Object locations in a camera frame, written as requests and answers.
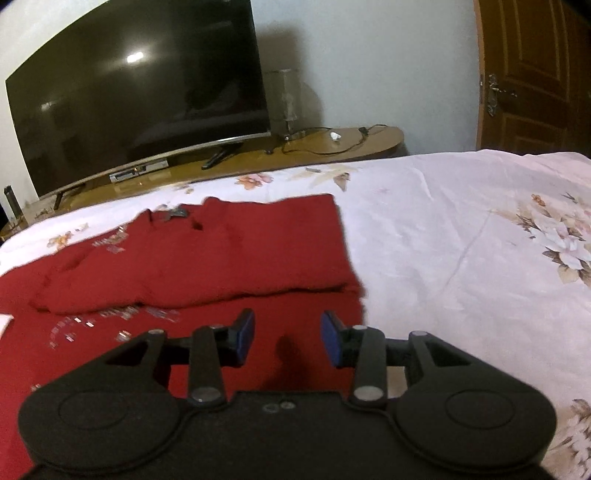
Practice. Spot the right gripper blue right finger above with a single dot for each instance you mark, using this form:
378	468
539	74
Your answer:
362	349

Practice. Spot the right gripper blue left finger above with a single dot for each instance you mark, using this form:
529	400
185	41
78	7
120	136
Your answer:
213	348

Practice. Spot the red knit sweater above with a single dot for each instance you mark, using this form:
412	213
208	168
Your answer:
287	261

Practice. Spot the white floral bed sheet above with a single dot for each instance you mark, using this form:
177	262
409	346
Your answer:
489	251

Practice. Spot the silver set-top box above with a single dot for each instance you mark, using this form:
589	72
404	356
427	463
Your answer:
139	170

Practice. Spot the wooden tv stand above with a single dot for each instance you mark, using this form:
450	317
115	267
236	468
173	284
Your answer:
309	147

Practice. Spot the clear glass vase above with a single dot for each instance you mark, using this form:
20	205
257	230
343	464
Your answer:
283	96

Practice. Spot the black curved television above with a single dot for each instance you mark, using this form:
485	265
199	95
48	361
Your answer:
137	80

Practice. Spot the brown wooden door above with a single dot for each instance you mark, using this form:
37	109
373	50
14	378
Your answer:
542	49

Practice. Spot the brass door handle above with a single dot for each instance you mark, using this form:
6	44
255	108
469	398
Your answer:
496	94

